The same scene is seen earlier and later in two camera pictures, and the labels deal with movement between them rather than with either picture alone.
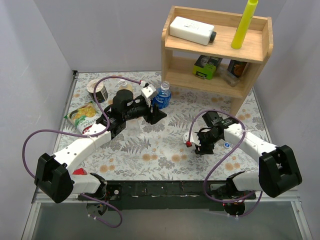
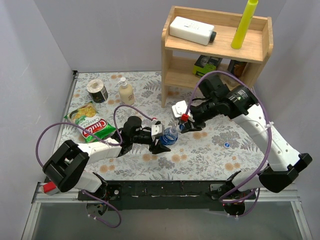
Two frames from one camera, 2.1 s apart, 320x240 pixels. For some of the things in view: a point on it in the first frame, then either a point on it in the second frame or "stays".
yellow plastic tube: (249, 11) stays
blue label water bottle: (162, 97) -> (169, 136)
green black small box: (205, 66) stays
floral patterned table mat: (153, 149) stays
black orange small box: (236, 67) stays
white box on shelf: (192, 31) stays
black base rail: (164, 195) stays
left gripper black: (152, 113) -> (153, 141)
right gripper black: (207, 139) -> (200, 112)
